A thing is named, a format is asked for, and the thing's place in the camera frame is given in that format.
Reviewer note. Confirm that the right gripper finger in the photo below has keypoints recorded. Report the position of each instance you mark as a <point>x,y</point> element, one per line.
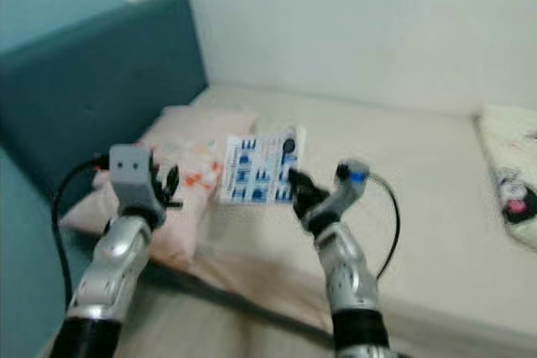
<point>308,201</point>
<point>300,180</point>

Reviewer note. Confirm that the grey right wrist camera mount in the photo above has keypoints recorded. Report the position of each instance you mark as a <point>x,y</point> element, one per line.
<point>348,190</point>

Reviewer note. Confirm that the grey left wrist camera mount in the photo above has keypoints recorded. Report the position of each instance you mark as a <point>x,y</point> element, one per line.
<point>132,169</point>

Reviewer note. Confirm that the white book blue letters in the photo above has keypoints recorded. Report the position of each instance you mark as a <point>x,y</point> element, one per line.
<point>256,169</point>

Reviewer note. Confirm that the bed with cream sheet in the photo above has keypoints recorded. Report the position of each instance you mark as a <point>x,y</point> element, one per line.
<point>411,165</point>

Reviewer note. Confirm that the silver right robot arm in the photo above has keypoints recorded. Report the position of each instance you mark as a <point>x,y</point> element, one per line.
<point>348,274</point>

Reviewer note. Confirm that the cream cartoon print quilt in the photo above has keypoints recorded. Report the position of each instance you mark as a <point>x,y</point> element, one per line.
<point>508,148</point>

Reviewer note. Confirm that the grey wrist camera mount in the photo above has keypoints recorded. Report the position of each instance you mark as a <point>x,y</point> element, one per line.
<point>348,190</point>
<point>132,169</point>

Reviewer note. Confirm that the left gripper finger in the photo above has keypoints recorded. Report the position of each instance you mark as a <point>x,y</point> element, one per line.
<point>158,180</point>
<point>174,182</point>

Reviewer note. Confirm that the pink patterned pillow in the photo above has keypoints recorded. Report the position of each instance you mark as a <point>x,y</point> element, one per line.
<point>193,127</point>

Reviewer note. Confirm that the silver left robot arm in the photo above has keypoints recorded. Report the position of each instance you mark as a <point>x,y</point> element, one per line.
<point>117,266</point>

